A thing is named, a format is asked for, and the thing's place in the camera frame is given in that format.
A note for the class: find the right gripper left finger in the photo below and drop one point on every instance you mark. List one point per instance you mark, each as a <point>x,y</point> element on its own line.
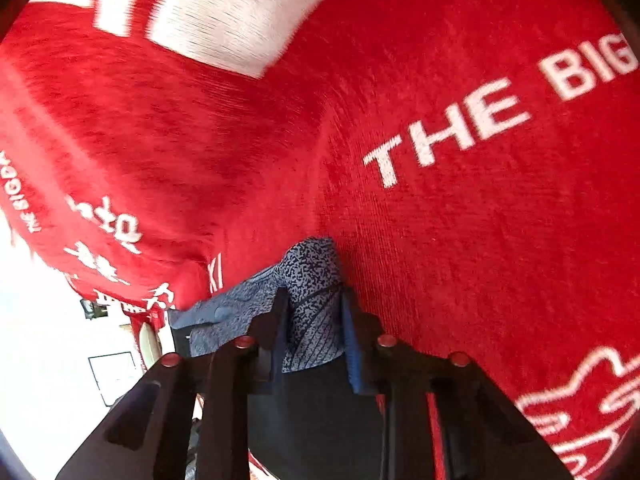
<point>147,433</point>

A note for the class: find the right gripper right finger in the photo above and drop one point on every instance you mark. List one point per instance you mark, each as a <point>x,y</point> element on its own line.
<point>441,417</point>

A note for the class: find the black pants with patterned waistband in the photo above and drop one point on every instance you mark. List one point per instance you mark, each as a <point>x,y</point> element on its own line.
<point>312,426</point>

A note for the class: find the white framed board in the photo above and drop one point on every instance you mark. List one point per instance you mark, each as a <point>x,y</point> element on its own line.
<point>114,374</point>

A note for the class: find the beige oval pillow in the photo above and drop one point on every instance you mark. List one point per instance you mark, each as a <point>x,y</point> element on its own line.
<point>149,345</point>

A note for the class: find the red blanket with white print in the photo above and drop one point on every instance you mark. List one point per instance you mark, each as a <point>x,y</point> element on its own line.
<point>475,162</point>

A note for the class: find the dark wall object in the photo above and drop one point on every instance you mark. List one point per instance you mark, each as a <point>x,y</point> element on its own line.
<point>92,310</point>

